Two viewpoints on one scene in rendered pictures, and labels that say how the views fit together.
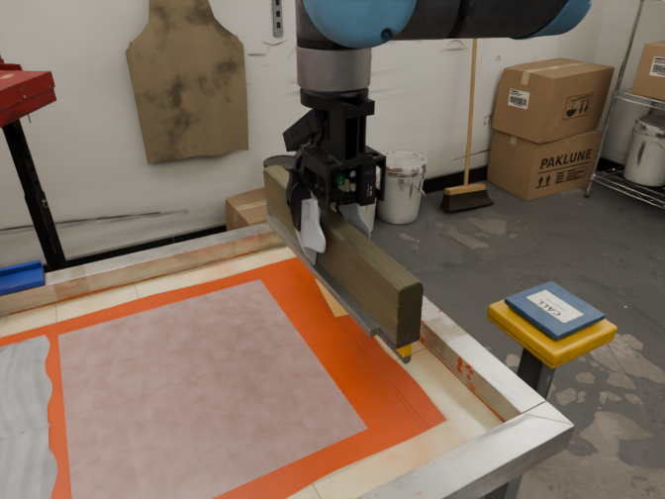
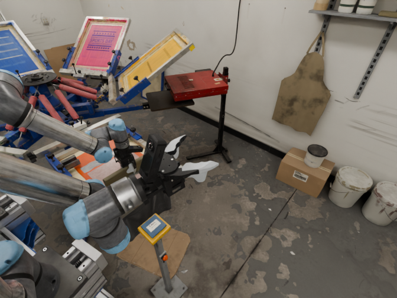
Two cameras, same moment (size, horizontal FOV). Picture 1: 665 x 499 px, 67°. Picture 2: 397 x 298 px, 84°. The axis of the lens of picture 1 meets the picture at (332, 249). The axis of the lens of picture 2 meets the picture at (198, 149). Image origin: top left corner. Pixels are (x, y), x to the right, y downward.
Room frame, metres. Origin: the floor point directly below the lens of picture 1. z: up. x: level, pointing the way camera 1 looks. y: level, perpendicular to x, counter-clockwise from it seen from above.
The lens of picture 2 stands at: (0.59, -1.01, 2.04)
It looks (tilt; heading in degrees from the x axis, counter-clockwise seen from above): 40 degrees down; 70
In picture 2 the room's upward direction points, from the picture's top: straight up
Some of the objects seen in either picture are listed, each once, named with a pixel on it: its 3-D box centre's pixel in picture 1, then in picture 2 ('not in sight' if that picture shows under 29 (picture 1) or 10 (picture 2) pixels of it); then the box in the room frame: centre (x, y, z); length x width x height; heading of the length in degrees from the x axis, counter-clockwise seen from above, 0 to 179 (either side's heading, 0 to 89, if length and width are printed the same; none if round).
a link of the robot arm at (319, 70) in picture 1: (336, 68); (121, 142); (0.53, 0.00, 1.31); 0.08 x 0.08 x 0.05
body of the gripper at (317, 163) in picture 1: (337, 148); (123, 154); (0.52, -0.01, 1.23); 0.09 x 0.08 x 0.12; 28
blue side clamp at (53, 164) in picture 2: not in sight; (59, 169); (0.07, 0.31, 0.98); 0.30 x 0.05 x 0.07; 118
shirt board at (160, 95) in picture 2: not in sight; (127, 107); (0.61, 1.14, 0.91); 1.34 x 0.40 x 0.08; 178
